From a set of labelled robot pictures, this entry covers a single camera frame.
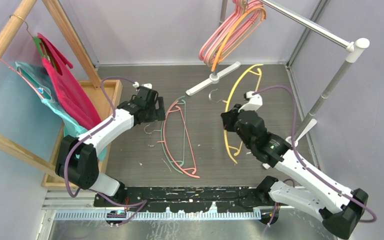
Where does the yellow wire hanger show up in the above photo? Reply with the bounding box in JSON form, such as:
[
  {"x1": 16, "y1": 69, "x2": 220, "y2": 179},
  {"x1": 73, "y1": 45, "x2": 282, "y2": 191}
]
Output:
[{"x1": 205, "y1": 63, "x2": 266, "y2": 166}]

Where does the thin pink wire hanger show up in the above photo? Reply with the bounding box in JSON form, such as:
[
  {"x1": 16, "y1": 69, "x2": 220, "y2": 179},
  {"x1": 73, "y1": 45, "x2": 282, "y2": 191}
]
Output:
[{"x1": 143, "y1": 96, "x2": 201, "y2": 179}]

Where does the orange wire hanger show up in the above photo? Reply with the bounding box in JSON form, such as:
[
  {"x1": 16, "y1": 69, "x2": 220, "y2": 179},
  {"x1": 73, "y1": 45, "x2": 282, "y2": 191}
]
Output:
[{"x1": 210, "y1": 5, "x2": 268, "y2": 73}]

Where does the thick pink plastic hanger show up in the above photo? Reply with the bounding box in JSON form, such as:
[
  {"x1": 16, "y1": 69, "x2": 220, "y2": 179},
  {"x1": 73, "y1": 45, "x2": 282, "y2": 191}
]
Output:
[{"x1": 198, "y1": 0, "x2": 262, "y2": 62}]

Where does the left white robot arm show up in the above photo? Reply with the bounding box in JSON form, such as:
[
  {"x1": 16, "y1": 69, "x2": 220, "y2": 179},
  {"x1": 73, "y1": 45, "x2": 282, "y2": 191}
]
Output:
[{"x1": 55, "y1": 83, "x2": 165, "y2": 207}]

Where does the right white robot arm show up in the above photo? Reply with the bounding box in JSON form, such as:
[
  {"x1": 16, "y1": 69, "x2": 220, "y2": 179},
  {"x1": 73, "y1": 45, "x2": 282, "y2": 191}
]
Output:
[{"x1": 220, "y1": 104, "x2": 369, "y2": 240}]

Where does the wooden tray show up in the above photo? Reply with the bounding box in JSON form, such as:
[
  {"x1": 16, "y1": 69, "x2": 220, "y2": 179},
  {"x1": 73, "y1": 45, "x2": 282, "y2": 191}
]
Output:
[{"x1": 41, "y1": 79, "x2": 123, "y2": 190}]

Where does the red garment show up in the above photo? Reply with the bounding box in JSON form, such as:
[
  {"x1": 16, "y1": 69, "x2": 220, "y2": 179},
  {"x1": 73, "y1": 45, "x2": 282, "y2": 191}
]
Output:
[{"x1": 37, "y1": 33, "x2": 101, "y2": 130}]

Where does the teal garment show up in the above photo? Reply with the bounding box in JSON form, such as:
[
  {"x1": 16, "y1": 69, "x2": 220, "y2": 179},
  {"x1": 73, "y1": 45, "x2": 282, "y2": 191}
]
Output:
[{"x1": 14, "y1": 61, "x2": 108, "y2": 162}]

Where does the green hanger on rack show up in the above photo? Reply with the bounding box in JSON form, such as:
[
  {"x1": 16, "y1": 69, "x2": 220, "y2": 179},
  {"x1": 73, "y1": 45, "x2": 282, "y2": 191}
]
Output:
[{"x1": 9, "y1": 14, "x2": 59, "y2": 73}]

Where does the metal clothes rack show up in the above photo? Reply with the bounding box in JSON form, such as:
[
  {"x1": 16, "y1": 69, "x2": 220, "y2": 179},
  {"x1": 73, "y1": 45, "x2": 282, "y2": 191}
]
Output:
[{"x1": 186, "y1": 0, "x2": 370, "y2": 141}]

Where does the pink hanger on wooden rack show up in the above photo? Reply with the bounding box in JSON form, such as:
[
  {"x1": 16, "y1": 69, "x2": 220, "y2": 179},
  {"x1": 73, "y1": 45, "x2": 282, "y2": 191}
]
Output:
[{"x1": 0, "y1": 57, "x2": 56, "y2": 103}]

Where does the wooden clothes rack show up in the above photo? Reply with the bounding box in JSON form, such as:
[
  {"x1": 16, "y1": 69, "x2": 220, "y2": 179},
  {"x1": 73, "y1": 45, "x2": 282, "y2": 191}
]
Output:
[{"x1": 0, "y1": 0, "x2": 104, "y2": 176}]

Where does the green wire hanger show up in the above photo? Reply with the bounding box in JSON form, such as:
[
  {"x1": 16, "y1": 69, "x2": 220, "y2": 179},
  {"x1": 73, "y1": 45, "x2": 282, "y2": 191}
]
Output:
[{"x1": 143, "y1": 95, "x2": 187, "y2": 175}]

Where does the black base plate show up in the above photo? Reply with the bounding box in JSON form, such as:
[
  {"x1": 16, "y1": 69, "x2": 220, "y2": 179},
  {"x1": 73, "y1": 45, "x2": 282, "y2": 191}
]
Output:
[{"x1": 93, "y1": 185, "x2": 291, "y2": 215}]

